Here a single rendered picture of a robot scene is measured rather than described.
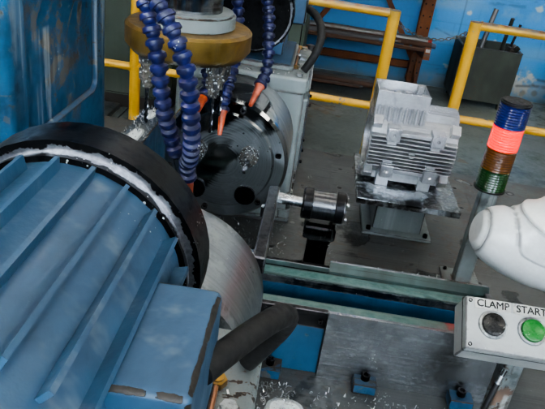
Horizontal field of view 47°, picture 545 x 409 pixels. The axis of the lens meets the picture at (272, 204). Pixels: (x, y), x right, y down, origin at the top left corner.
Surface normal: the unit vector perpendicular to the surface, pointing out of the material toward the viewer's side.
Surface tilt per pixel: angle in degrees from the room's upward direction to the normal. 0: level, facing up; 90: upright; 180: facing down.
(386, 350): 90
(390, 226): 90
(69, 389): 50
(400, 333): 90
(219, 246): 32
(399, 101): 90
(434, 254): 0
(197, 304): 0
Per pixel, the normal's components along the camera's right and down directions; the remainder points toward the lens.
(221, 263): 0.68, -0.62
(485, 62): -0.11, 0.44
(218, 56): 0.55, 0.45
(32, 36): 0.99, 0.15
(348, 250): 0.13, -0.88
